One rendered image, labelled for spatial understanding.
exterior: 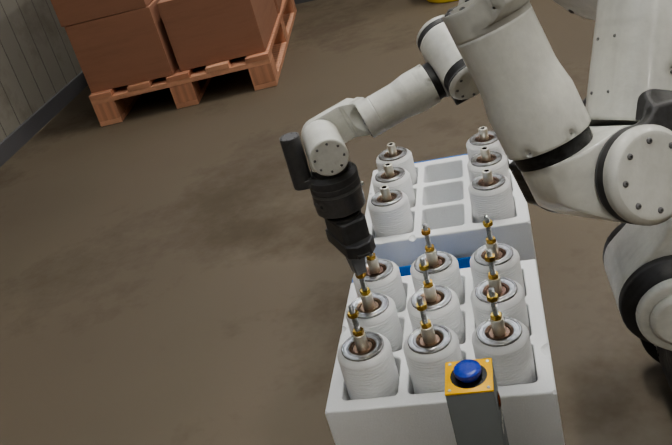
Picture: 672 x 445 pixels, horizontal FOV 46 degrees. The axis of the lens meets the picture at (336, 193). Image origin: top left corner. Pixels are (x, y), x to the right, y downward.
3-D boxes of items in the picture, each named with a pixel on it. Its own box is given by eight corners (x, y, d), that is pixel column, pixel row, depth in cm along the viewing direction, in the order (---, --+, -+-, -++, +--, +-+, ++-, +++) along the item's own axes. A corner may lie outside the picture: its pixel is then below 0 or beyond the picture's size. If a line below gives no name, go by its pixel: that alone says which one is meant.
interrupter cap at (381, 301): (365, 292, 152) (364, 289, 152) (397, 299, 147) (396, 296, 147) (342, 315, 147) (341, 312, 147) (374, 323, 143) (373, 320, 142)
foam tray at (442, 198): (526, 204, 215) (516, 145, 207) (540, 287, 181) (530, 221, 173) (386, 225, 223) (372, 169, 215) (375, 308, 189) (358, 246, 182)
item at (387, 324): (383, 358, 161) (363, 287, 153) (422, 370, 155) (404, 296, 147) (356, 389, 155) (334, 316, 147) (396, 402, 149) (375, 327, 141)
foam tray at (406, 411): (546, 327, 168) (535, 258, 160) (569, 471, 134) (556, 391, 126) (369, 347, 177) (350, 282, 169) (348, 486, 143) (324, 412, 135)
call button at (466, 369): (482, 367, 116) (480, 356, 115) (483, 386, 113) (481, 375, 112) (455, 370, 117) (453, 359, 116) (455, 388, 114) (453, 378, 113)
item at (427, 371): (482, 428, 138) (464, 348, 130) (429, 444, 138) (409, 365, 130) (466, 393, 147) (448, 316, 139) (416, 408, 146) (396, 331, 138)
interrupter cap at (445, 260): (446, 249, 158) (445, 246, 158) (457, 268, 152) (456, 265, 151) (410, 260, 158) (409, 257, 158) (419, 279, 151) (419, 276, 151)
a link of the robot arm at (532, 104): (426, 54, 66) (525, 246, 70) (486, 39, 57) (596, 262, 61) (523, -4, 69) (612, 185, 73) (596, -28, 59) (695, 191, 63)
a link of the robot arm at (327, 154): (355, 168, 140) (339, 110, 135) (366, 193, 130) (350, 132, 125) (294, 187, 140) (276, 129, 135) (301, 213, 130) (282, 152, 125)
